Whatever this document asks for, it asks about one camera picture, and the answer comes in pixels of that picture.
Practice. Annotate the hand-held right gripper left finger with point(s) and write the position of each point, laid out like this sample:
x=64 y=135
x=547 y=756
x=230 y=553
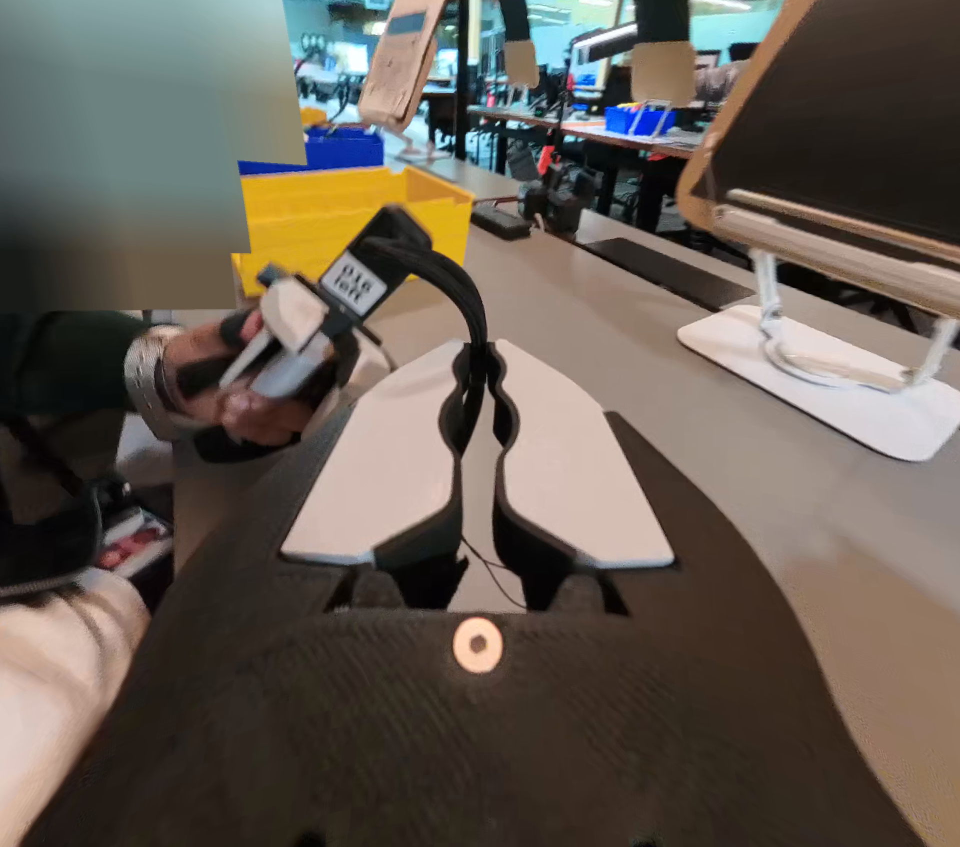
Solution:
x=375 y=472

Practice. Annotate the person's left hand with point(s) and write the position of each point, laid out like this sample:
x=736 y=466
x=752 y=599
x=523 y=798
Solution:
x=247 y=416

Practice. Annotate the yellow plastic bin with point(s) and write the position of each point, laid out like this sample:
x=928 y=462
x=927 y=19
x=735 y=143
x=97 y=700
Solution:
x=313 y=116
x=322 y=217

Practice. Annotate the blue plastic bin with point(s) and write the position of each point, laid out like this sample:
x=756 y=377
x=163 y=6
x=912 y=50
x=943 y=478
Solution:
x=637 y=121
x=345 y=149

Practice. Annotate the black battery charger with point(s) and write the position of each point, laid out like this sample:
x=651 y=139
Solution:
x=577 y=202
x=536 y=202

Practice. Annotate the long background workbench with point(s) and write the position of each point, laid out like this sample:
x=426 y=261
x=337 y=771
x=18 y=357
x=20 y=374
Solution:
x=652 y=146

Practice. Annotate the white tablet stand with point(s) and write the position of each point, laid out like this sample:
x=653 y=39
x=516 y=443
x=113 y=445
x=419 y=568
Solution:
x=825 y=397

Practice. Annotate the grey desk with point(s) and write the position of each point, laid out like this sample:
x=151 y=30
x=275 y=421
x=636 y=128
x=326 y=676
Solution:
x=660 y=397

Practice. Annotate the black pole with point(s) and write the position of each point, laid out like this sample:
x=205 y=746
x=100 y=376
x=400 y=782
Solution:
x=464 y=112

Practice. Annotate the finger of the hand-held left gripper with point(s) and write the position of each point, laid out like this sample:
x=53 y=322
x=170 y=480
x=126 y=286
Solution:
x=292 y=374
x=296 y=314

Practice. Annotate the cardboard sign board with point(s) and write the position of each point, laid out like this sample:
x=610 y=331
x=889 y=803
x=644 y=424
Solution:
x=412 y=37

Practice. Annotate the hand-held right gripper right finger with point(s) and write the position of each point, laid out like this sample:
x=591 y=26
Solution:
x=577 y=479

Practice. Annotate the silver watch band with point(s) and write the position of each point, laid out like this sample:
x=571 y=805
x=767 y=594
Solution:
x=146 y=374

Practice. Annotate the flat black case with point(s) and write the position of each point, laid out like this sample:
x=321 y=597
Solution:
x=499 y=222

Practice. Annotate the red white booklet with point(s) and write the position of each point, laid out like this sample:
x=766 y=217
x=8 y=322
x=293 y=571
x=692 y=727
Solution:
x=135 y=543

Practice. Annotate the person's left forearm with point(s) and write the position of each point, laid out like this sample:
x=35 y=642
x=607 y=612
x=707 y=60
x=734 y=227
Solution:
x=67 y=359

